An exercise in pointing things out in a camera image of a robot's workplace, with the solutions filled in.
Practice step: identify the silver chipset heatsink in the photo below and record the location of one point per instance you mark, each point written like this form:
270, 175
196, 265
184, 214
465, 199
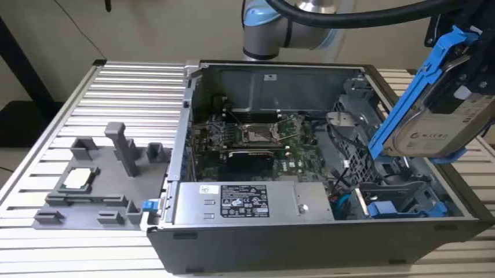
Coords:
295, 177

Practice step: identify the silver CPU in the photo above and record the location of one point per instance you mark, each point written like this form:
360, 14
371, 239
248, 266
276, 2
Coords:
79, 176

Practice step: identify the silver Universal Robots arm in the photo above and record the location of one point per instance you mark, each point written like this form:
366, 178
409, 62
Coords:
267, 37

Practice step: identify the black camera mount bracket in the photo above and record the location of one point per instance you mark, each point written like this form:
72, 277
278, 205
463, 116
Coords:
435, 32

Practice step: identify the silver metal latch bracket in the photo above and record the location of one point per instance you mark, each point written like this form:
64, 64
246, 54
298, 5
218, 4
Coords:
340, 120

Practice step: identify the silver power supply unit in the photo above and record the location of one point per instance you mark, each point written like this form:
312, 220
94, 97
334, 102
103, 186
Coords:
194, 202

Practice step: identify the black RAM slots bank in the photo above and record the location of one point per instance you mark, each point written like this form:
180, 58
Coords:
251, 116

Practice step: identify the grey parts rack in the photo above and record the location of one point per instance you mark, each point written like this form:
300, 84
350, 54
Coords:
112, 185

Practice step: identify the CPU socket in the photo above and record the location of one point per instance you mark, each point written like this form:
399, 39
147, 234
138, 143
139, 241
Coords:
255, 133

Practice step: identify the blue case latch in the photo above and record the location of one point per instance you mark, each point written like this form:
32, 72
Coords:
150, 205

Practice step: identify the green motherboard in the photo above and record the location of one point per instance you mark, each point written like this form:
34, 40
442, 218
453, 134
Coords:
306, 156

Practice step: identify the grey perforated drive cage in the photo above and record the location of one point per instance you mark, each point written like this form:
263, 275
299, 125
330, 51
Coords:
355, 139

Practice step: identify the black PC case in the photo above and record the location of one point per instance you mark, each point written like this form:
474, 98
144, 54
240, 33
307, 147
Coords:
271, 249

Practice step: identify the black graphics card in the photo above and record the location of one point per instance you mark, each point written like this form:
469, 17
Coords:
250, 162

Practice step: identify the black desk frame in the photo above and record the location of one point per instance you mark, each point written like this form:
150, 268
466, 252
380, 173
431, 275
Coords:
23, 124

